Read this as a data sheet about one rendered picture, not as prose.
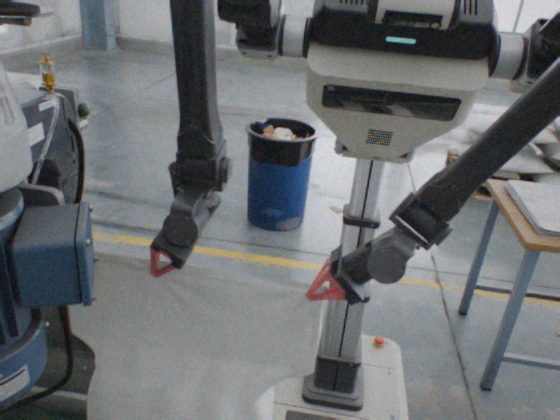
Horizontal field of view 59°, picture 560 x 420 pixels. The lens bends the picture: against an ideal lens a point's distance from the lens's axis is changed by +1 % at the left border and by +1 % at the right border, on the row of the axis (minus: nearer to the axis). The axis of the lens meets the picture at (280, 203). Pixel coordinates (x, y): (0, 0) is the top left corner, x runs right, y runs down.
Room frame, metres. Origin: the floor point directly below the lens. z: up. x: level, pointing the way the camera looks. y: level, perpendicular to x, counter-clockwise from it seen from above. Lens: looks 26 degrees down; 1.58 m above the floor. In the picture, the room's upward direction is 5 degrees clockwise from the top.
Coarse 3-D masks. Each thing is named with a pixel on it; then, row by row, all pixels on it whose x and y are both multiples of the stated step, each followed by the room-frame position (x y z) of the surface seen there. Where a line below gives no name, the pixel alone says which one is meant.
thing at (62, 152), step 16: (16, 96) 0.84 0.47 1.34; (32, 96) 0.85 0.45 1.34; (32, 112) 0.81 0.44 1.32; (48, 112) 0.86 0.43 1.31; (64, 112) 0.91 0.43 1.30; (48, 128) 0.85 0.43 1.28; (64, 128) 0.90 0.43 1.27; (64, 144) 0.90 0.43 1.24; (32, 160) 0.80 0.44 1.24; (48, 160) 0.85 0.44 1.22; (64, 160) 0.89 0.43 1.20; (32, 176) 0.88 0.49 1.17; (48, 176) 0.87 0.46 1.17; (64, 176) 0.89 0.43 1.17; (64, 192) 0.88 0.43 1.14
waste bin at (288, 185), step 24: (264, 120) 3.23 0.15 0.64; (288, 120) 3.27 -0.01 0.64; (264, 144) 2.84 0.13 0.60; (288, 144) 2.81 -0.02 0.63; (312, 144) 2.93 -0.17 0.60; (264, 168) 2.85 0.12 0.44; (288, 168) 2.84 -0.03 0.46; (264, 192) 2.86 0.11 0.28; (288, 192) 2.85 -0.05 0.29; (264, 216) 2.86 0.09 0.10; (288, 216) 2.87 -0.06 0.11
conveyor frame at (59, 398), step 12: (24, 396) 1.03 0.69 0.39; (48, 396) 1.02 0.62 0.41; (60, 396) 1.02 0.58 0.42; (72, 396) 1.02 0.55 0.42; (84, 396) 1.02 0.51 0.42; (36, 408) 1.03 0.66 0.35; (48, 408) 1.02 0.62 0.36; (60, 408) 1.02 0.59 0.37; (72, 408) 1.02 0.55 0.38; (84, 408) 1.01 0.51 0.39
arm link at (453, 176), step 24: (552, 72) 0.60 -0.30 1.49; (528, 96) 0.61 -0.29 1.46; (552, 96) 0.59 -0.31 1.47; (504, 120) 0.62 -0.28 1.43; (528, 120) 0.61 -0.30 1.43; (552, 120) 0.60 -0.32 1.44; (480, 144) 0.64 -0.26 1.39; (504, 144) 0.62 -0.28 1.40; (456, 168) 0.65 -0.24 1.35; (480, 168) 0.64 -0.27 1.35; (432, 192) 0.67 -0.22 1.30; (456, 192) 0.65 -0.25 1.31; (408, 216) 0.69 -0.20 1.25; (432, 216) 0.68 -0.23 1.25
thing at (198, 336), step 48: (96, 288) 0.77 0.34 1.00; (144, 288) 0.76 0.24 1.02; (192, 288) 0.74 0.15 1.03; (240, 288) 0.73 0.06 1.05; (288, 288) 0.73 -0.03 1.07; (96, 336) 0.77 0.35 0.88; (144, 336) 0.76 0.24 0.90; (192, 336) 0.74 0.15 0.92; (240, 336) 0.73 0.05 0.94; (288, 336) 0.72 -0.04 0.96; (96, 384) 0.72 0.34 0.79; (144, 384) 0.71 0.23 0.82; (192, 384) 0.71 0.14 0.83; (240, 384) 0.71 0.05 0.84
